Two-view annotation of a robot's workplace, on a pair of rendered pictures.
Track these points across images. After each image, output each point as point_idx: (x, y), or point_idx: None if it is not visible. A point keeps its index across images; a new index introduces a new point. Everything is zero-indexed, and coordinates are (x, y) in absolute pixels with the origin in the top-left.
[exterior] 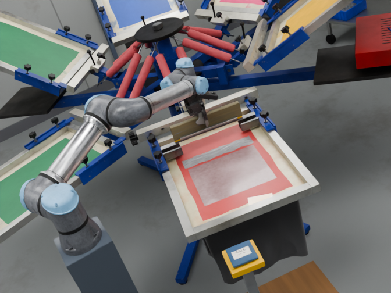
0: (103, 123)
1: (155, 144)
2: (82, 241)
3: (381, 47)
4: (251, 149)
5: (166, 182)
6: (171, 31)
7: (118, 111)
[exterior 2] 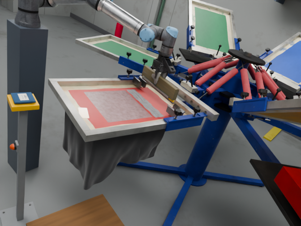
0: None
1: None
2: (16, 16)
3: None
4: (146, 115)
5: (107, 78)
6: (244, 58)
7: None
